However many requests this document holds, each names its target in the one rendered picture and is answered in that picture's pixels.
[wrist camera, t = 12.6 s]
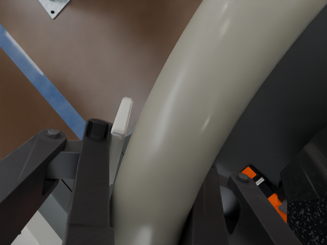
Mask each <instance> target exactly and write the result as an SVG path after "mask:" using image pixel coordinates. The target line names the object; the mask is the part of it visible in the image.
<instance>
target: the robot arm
mask: <svg viewBox="0 0 327 245"><path fill-rule="evenodd" d="M132 104H133V100H132V98H129V97H124V98H123V99H122V101H121V104H120V107H119V110H118V113H117V115H116V118H115V121H114V123H110V122H107V121H105V120H101V119H88V120H87V121H86V125H85V130H84V134H83V139H82V140H67V134H66V133H64V132H62V131H60V130H56V129H51V128H49V129H43V130H41V131H39V132H38V133H37V134H35V135H34V136H32V137H31V138H30V139H28V140H27V141H26V142H25V143H23V144H22V145H21V146H19V147H18V148H17V149H15V150H14V151H12V152H11V153H10V154H8V155H7V156H6V157H4V158H3V159H2V160H0V245H11V244H12V242H13V241H14V240H15V238H16V237H17V236H18V235H19V234H20V232H21V231H22V230H23V228H24V227H25V226H26V225H27V223H28V222H29V221H30V219H31V218H32V217H33V215H34V214H35V213H36V212H37V210H38V209H39V208H40V207H41V205H42V204H43V203H44V201H45V200H46V199H47V198H48V196H49V195H50V194H51V192H52V191H53V190H54V189H55V187H56V186H57V185H58V183H59V179H74V182H73V189H72V194H71V199H70V204H69V209H68V214H67V220H66V225H65V230H64V235H63V240H62V245H114V228H112V227H110V221H109V186H110V185H111V184H113V182H114V179H115V175H116V171H117V167H118V163H119V159H120V155H121V151H122V148H123V144H124V140H125V136H126V132H127V126H128V121H129V117H130V113H131V108H132ZM179 245H302V243H301V242H300V241H299V239H298V238H297V237H296V235H295V234H294V233H293V231H292V230H291V229H290V227H289V226H288V225H287V223H286V222H285V221H284V220H283V218H282V217H281V216H280V214H279V213H278V212H277V210H276V209H275V208H274V206H273V205H272V204H271V203H270V201H269V200H268V199H267V197H266V196H265V195H264V193H263V192H262V191H261V189H260V188H259V187H258V186H257V184H256V183H255V182H254V181H253V180H252V179H251V178H250V177H249V176H248V175H246V174H244V173H239V172H232V173H231V174H230V177H229V178H228V177H225V176H223V175H220V174H218V172H217V167H216V165H215V164H212V166H211V168H210V170H209V172H208V174H207V176H206V178H205V180H204V182H203V184H202V186H201V188H200V190H199V193H198V195H197V197H196V199H195V202H194V204H193V206H192V209H191V211H190V214H189V216H188V219H187V221H186V224H185V227H184V230H183V233H182V236H181V239H180V242H179Z"/></svg>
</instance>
